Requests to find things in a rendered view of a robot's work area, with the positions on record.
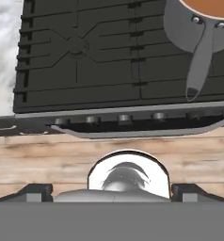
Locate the grey saucepan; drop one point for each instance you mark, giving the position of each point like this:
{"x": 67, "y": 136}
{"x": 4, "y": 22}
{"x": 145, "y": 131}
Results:
{"x": 183, "y": 31}

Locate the dark grey drawer front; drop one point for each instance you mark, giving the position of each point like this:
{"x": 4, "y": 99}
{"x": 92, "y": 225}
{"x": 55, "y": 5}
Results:
{"x": 10, "y": 123}

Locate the white and black round object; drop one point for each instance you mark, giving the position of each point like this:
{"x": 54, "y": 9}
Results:
{"x": 129, "y": 169}

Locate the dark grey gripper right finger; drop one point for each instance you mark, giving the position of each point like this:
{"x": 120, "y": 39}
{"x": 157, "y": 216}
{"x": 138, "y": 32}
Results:
{"x": 186, "y": 190}

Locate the grey oven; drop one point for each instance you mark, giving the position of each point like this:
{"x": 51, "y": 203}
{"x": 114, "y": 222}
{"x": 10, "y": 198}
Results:
{"x": 123, "y": 110}

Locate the brown hot chocolate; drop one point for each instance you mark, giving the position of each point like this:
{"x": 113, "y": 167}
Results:
{"x": 208, "y": 8}

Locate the black hob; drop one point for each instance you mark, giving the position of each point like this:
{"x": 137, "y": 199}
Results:
{"x": 110, "y": 72}

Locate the grey hob knob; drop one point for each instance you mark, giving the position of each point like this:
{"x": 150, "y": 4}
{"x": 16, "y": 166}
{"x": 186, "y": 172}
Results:
{"x": 159, "y": 116}
{"x": 61, "y": 121}
{"x": 92, "y": 119}
{"x": 124, "y": 118}

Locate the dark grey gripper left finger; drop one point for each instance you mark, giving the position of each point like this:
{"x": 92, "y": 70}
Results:
{"x": 35, "y": 190}

